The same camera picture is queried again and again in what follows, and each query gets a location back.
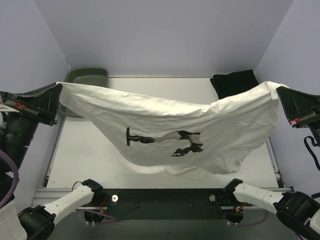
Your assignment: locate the white t-shirt with robot print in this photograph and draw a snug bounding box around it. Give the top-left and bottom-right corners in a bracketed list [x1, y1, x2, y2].
[59, 81, 280, 179]

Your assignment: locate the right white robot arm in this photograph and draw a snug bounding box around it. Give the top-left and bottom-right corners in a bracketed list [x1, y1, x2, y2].
[223, 86, 320, 240]

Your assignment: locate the dark green plastic tray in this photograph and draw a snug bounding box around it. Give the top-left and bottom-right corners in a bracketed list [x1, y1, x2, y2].
[58, 66, 110, 118]

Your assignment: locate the folded black t-shirt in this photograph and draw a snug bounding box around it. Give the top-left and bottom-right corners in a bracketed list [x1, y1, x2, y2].
[210, 69, 259, 100]

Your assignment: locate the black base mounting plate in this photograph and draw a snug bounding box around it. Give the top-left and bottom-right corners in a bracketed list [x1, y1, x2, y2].
[72, 188, 255, 221]

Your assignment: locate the aluminium extrusion rail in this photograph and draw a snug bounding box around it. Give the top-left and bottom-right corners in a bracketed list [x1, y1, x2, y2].
[31, 188, 113, 208]

